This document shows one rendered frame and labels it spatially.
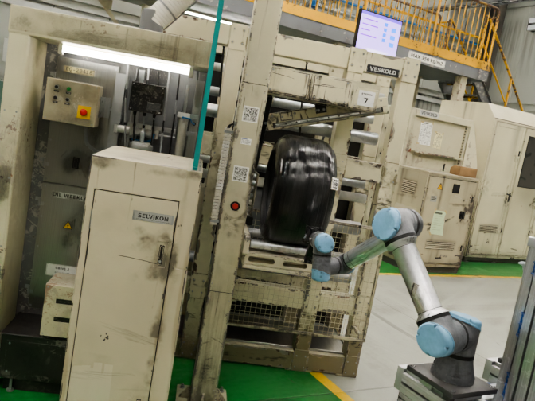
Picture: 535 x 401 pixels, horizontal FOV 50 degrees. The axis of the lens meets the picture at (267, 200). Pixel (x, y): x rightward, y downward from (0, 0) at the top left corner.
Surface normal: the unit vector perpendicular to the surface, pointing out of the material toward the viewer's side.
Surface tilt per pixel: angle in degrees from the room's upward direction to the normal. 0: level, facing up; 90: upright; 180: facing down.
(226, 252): 90
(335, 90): 90
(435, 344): 96
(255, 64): 90
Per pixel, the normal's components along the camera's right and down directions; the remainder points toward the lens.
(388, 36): 0.47, 0.20
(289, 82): 0.11, 0.15
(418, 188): -0.86, -0.08
